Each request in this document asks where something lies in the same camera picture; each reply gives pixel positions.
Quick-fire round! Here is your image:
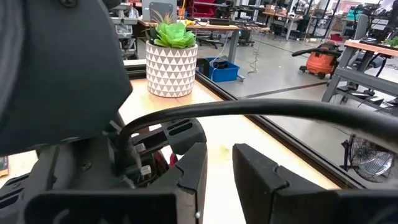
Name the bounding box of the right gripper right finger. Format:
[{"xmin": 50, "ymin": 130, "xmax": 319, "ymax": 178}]
[{"xmin": 232, "ymin": 142, "xmax": 398, "ymax": 224}]

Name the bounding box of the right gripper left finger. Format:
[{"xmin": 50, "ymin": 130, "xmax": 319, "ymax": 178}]
[{"xmin": 24, "ymin": 142, "xmax": 208, "ymax": 224}]

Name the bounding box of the red strawberry tea packet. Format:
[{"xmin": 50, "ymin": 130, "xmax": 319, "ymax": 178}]
[{"xmin": 154, "ymin": 149, "xmax": 178, "ymax": 170}]

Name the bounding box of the black floor fan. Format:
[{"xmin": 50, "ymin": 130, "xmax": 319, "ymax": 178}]
[{"xmin": 341, "ymin": 134, "xmax": 396, "ymax": 184}]

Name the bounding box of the succulent in triangle-pattern pot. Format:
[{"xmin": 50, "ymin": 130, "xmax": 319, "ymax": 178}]
[{"xmin": 145, "ymin": 9, "xmax": 199, "ymax": 99}]

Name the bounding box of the blue bin with black items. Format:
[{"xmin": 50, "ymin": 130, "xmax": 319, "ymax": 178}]
[{"xmin": 198, "ymin": 57, "xmax": 241, "ymax": 83}]

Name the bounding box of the orange shop vacuum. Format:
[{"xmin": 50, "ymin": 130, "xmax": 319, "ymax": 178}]
[{"xmin": 292, "ymin": 42, "xmax": 343, "ymax": 80}]

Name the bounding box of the grey workbench wooden top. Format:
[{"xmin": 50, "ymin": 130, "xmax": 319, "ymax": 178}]
[{"xmin": 322, "ymin": 39, "xmax": 398, "ymax": 110}]

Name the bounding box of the long wooden desk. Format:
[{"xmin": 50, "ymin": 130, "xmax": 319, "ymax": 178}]
[{"xmin": 138, "ymin": 18, "xmax": 271, "ymax": 63}]

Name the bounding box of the thick black gripper cable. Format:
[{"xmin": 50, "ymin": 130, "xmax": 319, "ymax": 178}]
[{"xmin": 115, "ymin": 98, "xmax": 398, "ymax": 175}]

